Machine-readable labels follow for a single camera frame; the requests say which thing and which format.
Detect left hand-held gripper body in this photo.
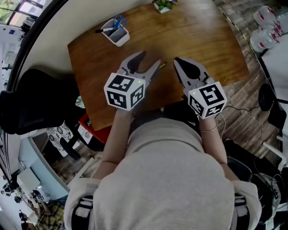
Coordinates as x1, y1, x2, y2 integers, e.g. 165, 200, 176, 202
103, 67, 147, 112

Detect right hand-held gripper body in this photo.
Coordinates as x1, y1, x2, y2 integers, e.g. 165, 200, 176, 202
183, 76, 228, 120

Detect person's right forearm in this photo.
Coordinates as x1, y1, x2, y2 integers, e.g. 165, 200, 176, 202
198, 116, 239, 181

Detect person's left forearm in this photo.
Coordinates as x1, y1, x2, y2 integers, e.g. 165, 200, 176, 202
92, 109, 134, 181

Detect white pen holder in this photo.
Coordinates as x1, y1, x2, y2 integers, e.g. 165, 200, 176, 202
100, 18, 131, 48

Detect wooden table with black legs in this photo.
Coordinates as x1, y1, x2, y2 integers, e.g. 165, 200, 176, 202
67, 0, 251, 132

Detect blue scissors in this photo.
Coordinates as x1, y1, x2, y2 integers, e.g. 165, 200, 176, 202
112, 14, 127, 31

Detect black marker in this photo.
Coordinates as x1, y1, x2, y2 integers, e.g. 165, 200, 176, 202
94, 27, 114, 34

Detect small pastel figurine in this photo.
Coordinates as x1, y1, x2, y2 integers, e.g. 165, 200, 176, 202
75, 95, 86, 110

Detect red book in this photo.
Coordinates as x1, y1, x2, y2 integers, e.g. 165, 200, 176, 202
78, 112, 111, 145

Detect white printed card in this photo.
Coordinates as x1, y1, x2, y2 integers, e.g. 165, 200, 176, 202
77, 124, 93, 145

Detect black floor fan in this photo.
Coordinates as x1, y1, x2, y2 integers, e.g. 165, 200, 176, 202
258, 83, 288, 112

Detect potted plant with purple flowers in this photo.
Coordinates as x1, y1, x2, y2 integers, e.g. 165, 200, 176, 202
152, 0, 179, 14

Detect clear water jug red label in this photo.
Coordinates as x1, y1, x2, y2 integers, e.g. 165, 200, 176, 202
270, 18, 285, 44
249, 28, 280, 51
252, 5, 277, 26

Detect black pouch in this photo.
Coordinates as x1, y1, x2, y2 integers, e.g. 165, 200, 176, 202
267, 98, 288, 130

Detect white table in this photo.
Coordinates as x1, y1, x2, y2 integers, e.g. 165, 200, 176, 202
258, 40, 288, 106

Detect black white floral cushion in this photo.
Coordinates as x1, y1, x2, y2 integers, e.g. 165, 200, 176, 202
46, 121, 74, 150

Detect person's grey sweatshirt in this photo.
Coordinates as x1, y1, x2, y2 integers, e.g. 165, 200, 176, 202
63, 117, 263, 230

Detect white black office chair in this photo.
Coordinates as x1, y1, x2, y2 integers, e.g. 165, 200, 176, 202
225, 155, 282, 226

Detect black floor cable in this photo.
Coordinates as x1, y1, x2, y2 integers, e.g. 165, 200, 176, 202
221, 105, 261, 113

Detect thin metal bracelet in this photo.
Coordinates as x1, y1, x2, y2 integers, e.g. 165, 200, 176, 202
199, 125, 218, 133

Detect black white shoulder strap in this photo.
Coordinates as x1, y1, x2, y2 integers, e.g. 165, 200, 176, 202
72, 195, 94, 230
234, 192, 249, 230

